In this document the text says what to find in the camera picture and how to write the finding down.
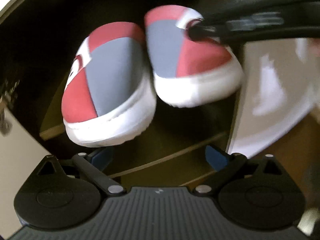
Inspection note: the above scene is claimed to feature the metal door hinge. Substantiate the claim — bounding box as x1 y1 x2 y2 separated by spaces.
1 79 20 137

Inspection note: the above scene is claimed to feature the red grey slipper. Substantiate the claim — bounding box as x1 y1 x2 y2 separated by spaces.
61 22 157 147
144 5 244 108

